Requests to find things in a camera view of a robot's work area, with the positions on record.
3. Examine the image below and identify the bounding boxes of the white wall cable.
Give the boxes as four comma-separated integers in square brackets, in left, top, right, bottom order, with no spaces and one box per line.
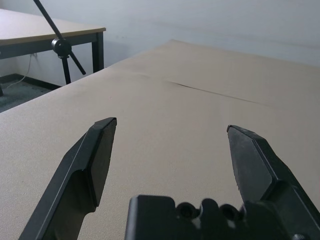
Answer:
[6,53,38,90]

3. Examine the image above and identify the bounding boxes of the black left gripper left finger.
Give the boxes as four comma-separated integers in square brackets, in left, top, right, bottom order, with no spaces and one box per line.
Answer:
[18,116,118,240]

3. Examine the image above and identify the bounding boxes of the black tripod stand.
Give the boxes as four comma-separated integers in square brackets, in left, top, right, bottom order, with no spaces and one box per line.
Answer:
[33,0,87,86]

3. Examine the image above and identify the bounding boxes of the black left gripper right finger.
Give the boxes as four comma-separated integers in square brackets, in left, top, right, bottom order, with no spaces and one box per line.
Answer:
[226,124,320,240]

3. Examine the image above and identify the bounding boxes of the beige side table black legs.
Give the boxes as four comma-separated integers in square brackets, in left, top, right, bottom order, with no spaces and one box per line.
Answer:
[0,8,107,97]

